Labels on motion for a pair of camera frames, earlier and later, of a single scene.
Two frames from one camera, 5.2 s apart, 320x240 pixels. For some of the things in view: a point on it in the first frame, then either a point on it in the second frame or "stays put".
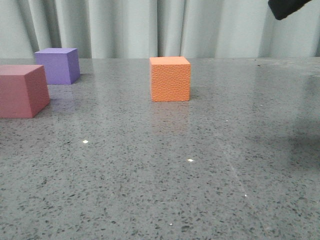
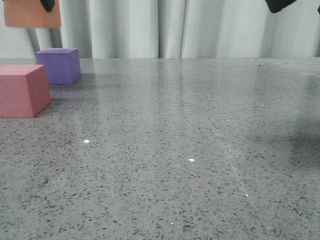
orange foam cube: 170,79 to 31,13
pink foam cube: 24,91 stays put
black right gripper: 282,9 to 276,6
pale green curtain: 142,29 stays put
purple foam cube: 61,65 stays put
